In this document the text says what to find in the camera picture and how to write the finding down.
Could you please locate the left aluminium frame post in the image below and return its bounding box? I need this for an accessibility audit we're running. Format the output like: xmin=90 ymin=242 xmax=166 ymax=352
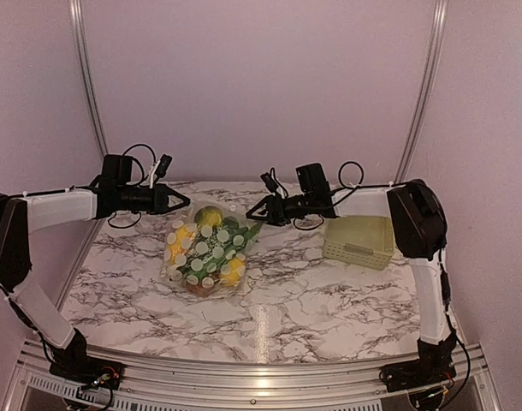
xmin=68 ymin=0 xmax=109 ymax=158

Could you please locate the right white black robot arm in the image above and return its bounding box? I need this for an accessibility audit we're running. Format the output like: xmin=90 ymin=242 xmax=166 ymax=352
xmin=246 ymin=163 xmax=459 ymax=391

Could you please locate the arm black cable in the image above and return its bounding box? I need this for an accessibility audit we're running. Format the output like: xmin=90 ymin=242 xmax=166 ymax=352
xmin=106 ymin=143 xmax=159 ymax=230
xmin=293 ymin=160 xmax=472 ymax=403

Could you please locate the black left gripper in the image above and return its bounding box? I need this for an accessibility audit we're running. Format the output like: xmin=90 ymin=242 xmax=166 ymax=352
xmin=116 ymin=182 xmax=189 ymax=215

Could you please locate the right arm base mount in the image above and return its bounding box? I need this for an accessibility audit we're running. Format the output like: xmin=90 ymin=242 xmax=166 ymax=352
xmin=379 ymin=360 xmax=456 ymax=392

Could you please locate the front aluminium rail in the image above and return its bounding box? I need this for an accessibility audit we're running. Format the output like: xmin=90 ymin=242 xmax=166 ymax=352
xmin=3 ymin=340 xmax=501 ymax=410

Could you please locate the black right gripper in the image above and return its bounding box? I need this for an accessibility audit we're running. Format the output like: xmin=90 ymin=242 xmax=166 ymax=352
xmin=246 ymin=192 xmax=313 ymax=226

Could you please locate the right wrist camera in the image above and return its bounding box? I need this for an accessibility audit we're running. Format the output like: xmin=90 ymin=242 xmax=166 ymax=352
xmin=260 ymin=167 xmax=289 ymax=198

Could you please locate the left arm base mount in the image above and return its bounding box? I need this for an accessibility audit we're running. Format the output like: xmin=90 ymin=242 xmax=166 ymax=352
xmin=49 ymin=358 xmax=124 ymax=390

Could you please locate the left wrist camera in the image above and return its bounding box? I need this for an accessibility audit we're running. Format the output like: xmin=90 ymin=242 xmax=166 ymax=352
xmin=148 ymin=154 xmax=173 ymax=188

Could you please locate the yellow fake fruit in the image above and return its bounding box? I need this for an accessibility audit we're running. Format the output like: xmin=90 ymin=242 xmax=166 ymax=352
xmin=164 ymin=225 xmax=193 ymax=265

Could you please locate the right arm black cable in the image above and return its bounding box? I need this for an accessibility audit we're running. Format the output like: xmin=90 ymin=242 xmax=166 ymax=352
xmin=293 ymin=160 xmax=472 ymax=403

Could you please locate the right aluminium frame post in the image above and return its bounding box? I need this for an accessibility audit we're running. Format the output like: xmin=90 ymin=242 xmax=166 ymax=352
xmin=394 ymin=0 xmax=449 ymax=182

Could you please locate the green fake cucumber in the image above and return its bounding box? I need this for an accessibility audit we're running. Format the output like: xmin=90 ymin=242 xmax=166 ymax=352
xmin=168 ymin=214 xmax=263 ymax=283

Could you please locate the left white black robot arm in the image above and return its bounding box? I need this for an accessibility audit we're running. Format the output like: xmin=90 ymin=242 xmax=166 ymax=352
xmin=0 ymin=154 xmax=190 ymax=381

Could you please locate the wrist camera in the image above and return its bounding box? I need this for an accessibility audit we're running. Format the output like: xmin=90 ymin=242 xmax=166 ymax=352
xmin=148 ymin=154 xmax=173 ymax=188
xmin=260 ymin=167 xmax=289 ymax=198

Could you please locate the polka dot zip top bag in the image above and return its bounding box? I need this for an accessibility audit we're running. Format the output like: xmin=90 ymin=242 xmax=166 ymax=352
xmin=159 ymin=202 xmax=263 ymax=298

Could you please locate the aluminium frame post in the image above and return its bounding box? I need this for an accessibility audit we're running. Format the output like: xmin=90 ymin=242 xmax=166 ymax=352
xmin=68 ymin=0 xmax=109 ymax=158
xmin=394 ymin=0 xmax=449 ymax=182

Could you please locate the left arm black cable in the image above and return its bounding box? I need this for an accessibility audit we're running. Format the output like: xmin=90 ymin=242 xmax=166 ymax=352
xmin=106 ymin=143 xmax=159 ymax=230

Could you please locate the pale green plastic basket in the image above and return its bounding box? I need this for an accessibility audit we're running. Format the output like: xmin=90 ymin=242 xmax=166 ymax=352
xmin=322 ymin=216 xmax=394 ymax=271

